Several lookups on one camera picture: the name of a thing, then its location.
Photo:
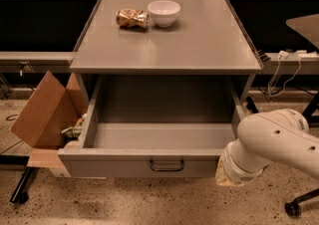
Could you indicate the crumpled trash in box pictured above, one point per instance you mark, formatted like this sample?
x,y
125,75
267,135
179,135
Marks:
x,y
73,132

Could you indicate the black drawer handle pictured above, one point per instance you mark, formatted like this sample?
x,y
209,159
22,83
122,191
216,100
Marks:
x,y
166,166

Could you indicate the crushed gold can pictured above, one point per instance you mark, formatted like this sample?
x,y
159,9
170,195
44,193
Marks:
x,y
130,18

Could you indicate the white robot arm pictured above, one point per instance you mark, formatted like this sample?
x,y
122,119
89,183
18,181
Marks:
x,y
266,137

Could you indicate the grey top drawer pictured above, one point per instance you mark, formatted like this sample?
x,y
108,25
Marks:
x,y
132,120

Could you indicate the grey metal cabinet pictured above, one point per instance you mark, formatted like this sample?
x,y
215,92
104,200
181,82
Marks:
x,y
204,40

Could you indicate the brown cardboard box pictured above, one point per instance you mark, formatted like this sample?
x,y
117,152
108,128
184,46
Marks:
x,y
50,109

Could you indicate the white ceramic bowl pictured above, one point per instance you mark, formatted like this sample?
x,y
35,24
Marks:
x,y
163,12

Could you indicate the black table leg frame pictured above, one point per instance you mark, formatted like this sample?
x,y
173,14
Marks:
x,y
251,105

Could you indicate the black office chair base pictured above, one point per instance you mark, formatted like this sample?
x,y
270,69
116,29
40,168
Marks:
x,y
293,208

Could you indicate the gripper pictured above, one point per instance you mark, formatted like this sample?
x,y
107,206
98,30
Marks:
x,y
233,168

